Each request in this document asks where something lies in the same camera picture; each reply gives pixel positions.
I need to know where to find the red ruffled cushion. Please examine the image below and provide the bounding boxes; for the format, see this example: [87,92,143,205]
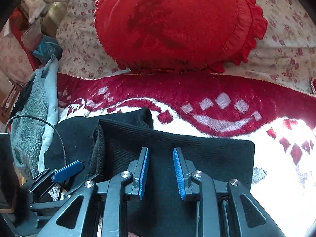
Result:
[94,0,268,74]

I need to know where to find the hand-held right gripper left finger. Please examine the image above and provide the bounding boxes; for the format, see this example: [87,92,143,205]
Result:
[37,147,150,237]

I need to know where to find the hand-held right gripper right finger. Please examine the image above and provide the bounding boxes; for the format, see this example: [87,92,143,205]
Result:
[173,147,284,237]

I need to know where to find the pink floral cloth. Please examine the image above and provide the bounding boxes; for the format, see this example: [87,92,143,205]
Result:
[0,31,32,81]

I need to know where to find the black knit pants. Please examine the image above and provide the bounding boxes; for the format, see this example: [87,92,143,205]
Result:
[44,107,255,237]

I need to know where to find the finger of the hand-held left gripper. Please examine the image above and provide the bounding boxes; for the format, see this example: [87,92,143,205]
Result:
[27,161,83,199]

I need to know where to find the teal plastic bag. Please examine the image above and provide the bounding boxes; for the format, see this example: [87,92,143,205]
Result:
[32,36,63,64]

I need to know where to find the mauve folded cloth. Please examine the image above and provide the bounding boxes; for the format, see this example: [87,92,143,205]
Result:
[21,21,43,51]

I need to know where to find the grey fleece lined jacket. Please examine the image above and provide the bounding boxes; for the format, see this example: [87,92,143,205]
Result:
[10,54,60,176]

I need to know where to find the black cable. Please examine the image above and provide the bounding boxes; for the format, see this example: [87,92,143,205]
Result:
[5,115,67,200]

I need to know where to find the red and white fleece blanket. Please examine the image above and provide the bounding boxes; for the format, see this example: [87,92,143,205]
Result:
[55,73,316,237]

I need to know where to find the floral bedsheet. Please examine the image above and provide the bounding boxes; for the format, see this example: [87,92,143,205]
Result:
[56,0,316,94]

